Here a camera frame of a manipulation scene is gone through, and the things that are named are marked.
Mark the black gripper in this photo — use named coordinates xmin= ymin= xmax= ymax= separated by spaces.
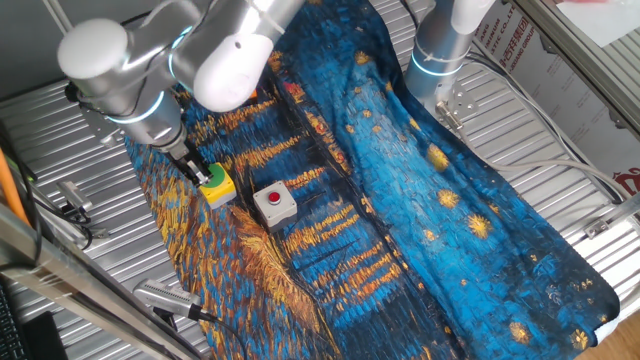
xmin=166 ymin=143 xmax=215 ymax=190

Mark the yellow box green button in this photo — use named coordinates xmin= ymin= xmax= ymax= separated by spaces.
xmin=198 ymin=162 xmax=238 ymax=210

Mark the grey box red button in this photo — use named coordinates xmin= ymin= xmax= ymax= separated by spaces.
xmin=252 ymin=180 xmax=299 ymax=234

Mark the starry night painting cloth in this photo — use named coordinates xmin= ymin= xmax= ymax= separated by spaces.
xmin=122 ymin=0 xmax=622 ymax=360

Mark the thin metal pole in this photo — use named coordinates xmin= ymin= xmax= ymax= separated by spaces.
xmin=41 ymin=0 xmax=74 ymax=35

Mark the black box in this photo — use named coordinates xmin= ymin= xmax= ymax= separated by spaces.
xmin=22 ymin=310 xmax=69 ymax=360

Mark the black keyboard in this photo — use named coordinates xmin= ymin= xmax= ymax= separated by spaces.
xmin=0 ymin=280 xmax=30 ymax=360

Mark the panel with red print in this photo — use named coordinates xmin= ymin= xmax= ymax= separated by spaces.
xmin=471 ymin=0 xmax=640 ymax=197

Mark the white sheet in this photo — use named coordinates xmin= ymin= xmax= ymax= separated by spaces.
xmin=553 ymin=0 xmax=640 ymax=49

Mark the aluminium camera stand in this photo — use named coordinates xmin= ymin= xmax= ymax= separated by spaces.
xmin=29 ymin=185 xmax=110 ymax=250

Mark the large silver camera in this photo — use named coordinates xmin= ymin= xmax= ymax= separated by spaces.
xmin=132 ymin=278 xmax=205 ymax=322

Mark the small silver camera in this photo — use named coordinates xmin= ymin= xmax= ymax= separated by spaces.
xmin=56 ymin=180 xmax=94 ymax=214

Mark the black round cable plug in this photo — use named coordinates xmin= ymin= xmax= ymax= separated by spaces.
xmin=63 ymin=80 xmax=84 ymax=105

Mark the black camera cable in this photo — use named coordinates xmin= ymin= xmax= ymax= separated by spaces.
xmin=198 ymin=308 xmax=250 ymax=360

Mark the aluminium frame bar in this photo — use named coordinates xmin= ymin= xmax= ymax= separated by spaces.
xmin=0 ymin=202 xmax=204 ymax=360

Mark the orange cable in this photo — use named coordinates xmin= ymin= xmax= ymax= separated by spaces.
xmin=0 ymin=148 xmax=31 ymax=227

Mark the silver cable connector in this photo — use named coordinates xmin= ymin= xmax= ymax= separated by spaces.
xmin=435 ymin=100 xmax=465 ymax=132

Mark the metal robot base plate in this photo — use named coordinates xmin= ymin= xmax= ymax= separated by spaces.
xmin=433 ymin=78 xmax=480 ymax=120

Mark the grey base cable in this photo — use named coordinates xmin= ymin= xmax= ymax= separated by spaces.
xmin=449 ymin=117 xmax=630 ymax=202

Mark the aluminium frame beam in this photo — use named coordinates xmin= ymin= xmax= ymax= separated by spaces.
xmin=509 ymin=0 xmax=640 ymax=134

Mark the aluminium corner bracket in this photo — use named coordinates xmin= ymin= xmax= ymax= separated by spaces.
xmin=583 ymin=192 xmax=640 ymax=241

